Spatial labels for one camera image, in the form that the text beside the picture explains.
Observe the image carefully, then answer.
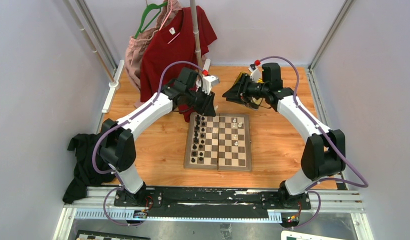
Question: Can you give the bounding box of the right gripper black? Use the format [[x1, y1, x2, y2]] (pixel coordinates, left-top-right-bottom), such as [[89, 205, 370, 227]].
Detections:
[[223, 73, 269, 105]]

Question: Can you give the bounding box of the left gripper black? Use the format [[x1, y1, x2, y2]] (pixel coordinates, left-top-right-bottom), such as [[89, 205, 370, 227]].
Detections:
[[185, 87, 216, 117]]

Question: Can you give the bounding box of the yellow metal tin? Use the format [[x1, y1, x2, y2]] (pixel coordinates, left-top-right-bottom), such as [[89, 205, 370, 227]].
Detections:
[[235, 71, 262, 111]]

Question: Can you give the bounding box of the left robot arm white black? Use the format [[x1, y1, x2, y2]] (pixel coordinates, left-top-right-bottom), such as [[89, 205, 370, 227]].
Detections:
[[92, 67, 219, 207]]

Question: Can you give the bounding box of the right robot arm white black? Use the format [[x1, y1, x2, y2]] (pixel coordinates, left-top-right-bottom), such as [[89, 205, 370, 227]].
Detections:
[[222, 62, 346, 209]]

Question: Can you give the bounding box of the black chess pieces row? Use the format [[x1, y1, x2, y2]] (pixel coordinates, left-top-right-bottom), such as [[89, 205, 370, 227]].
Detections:
[[190, 114, 206, 164]]

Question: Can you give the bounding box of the wooden chess board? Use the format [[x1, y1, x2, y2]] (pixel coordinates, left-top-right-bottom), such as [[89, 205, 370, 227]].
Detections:
[[184, 113, 252, 172]]

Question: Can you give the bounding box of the white rack base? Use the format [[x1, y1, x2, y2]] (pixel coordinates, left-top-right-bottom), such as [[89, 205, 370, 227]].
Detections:
[[202, 58, 211, 77]]

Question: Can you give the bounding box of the red t-shirt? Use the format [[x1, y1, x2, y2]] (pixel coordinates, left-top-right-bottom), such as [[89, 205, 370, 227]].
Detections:
[[140, 6, 217, 121]]

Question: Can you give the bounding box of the pink garment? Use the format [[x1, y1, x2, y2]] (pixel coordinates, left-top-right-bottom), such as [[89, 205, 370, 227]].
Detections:
[[124, 0, 181, 91]]

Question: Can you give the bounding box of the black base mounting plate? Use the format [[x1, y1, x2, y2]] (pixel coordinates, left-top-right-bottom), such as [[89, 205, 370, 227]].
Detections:
[[114, 186, 311, 219]]

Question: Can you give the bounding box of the green clothes hanger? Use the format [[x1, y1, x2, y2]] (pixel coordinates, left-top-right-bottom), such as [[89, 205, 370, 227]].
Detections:
[[132, 1, 168, 39]]

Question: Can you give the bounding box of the black cloth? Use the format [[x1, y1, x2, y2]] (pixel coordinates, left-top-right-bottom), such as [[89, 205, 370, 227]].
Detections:
[[62, 133, 115, 204]]

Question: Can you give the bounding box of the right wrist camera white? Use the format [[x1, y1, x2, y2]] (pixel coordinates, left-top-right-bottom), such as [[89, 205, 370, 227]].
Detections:
[[248, 64, 261, 83]]

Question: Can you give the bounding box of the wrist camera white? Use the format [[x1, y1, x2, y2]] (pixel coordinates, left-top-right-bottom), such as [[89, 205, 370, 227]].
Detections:
[[248, 64, 261, 83], [200, 75, 220, 95]]

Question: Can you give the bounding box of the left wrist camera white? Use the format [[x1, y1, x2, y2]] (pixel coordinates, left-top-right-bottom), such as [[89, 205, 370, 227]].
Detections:
[[200, 75, 220, 95]]

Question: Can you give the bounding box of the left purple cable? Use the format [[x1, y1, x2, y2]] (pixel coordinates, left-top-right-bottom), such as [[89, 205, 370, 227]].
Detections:
[[91, 60, 209, 227]]

